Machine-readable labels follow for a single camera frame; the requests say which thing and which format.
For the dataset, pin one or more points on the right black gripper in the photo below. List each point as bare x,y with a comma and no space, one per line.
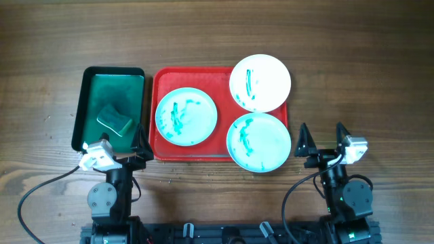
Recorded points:
324,156

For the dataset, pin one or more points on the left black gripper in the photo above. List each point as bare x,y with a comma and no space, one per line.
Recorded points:
137,163

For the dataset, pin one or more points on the green sponge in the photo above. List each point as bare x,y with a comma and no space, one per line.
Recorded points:
113,120

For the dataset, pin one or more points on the white plate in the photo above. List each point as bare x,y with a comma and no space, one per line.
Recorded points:
260,83
186,116
258,142

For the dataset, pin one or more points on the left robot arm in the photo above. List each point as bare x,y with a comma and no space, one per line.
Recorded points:
111,201

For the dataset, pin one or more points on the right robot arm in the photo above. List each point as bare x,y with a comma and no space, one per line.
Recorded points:
349,198

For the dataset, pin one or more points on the dark green plastic tray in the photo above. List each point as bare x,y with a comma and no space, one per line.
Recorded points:
120,87

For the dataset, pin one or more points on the red plastic tray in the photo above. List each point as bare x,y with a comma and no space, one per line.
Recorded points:
214,81

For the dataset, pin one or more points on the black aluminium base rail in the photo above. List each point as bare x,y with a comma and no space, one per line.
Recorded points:
265,232

